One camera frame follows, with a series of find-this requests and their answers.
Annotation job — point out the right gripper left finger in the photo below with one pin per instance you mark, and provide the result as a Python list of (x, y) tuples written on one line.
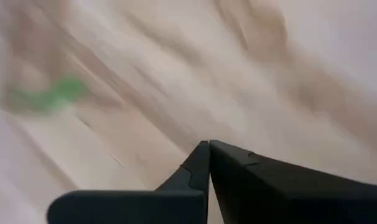
[(129, 208)]

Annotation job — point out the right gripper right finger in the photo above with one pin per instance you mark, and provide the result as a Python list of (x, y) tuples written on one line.
[(300, 199)]

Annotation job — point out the green rubber band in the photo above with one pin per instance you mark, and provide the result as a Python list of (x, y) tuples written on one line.
[(64, 88)]

